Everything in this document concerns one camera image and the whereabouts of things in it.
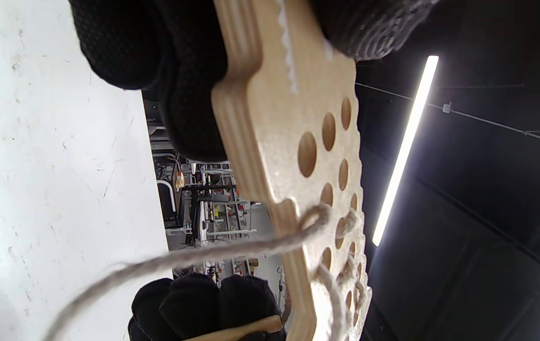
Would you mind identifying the wooden lacing needle stick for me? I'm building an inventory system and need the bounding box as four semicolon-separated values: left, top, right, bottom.
182;315;283;341

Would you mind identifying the wooden crocodile lacing toy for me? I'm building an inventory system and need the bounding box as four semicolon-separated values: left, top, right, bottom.
211;0;373;341

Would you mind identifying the person's right hand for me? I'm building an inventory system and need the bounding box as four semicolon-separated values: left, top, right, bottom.
128;273;288;341

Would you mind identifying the long white ceiling light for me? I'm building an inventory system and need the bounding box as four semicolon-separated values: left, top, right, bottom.
372;54;440;247

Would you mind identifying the person's left hand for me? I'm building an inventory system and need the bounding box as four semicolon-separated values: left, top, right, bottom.
68;0;441;162

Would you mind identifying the beige lacing rope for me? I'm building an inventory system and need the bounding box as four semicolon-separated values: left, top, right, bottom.
43;204;370;341

